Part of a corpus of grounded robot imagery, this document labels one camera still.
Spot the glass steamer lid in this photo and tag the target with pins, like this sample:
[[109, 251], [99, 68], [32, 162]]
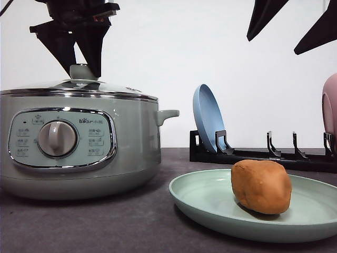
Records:
[[81, 82]]

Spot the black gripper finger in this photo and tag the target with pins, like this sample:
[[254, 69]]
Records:
[[264, 10], [60, 39], [323, 32], [89, 40]]

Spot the pink plate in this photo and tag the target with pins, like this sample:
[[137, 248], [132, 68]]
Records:
[[329, 109]]

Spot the blue plate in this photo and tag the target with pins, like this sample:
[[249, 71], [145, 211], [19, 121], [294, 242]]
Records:
[[207, 114]]

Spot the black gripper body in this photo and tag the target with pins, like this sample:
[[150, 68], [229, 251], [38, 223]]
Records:
[[80, 13]]

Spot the green plate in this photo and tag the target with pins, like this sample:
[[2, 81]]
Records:
[[207, 198]]

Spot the brown potato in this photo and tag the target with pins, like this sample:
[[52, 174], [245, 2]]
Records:
[[262, 186]]

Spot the black dish rack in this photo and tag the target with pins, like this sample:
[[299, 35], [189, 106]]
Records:
[[225, 154]]

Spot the green electric steamer pot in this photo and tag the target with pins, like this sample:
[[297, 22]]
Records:
[[79, 144]]

